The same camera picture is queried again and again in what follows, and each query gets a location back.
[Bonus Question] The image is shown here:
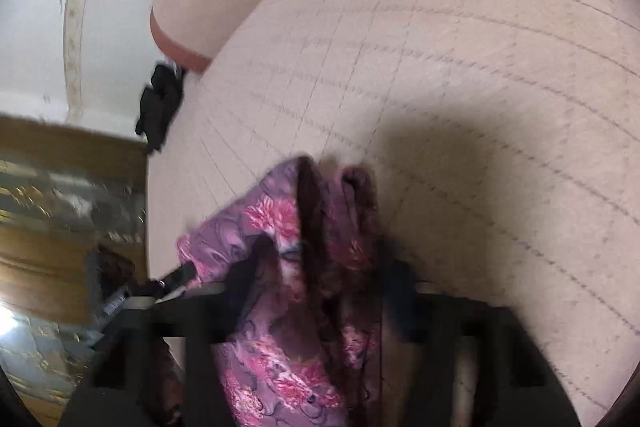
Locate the black clothes pile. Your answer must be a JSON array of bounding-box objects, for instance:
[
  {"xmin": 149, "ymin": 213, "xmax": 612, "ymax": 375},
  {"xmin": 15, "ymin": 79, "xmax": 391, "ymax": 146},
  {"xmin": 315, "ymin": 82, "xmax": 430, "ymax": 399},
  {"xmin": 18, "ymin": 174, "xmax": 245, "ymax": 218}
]
[{"xmin": 134, "ymin": 63, "xmax": 186, "ymax": 155}]

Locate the purple floral long-sleeve shirt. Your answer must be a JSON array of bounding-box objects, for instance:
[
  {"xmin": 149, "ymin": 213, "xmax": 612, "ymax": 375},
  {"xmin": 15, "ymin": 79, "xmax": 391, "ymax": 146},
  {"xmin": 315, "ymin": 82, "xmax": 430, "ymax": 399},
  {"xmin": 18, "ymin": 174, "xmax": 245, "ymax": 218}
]
[{"xmin": 177, "ymin": 156, "xmax": 388, "ymax": 426}]

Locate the wooden glass-panel door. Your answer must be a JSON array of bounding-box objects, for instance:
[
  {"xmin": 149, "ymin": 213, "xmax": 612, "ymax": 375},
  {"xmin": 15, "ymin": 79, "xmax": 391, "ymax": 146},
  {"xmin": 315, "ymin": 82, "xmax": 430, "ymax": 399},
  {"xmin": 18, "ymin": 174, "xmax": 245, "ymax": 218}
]
[{"xmin": 1, "ymin": 116, "xmax": 146, "ymax": 426}]

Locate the pink quilted bed mattress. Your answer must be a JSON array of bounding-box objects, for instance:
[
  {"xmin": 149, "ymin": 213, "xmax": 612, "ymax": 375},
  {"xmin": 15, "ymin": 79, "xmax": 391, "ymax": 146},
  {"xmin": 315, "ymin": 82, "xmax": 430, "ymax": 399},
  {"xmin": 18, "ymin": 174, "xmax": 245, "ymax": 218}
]
[{"xmin": 148, "ymin": 0, "xmax": 639, "ymax": 426}]

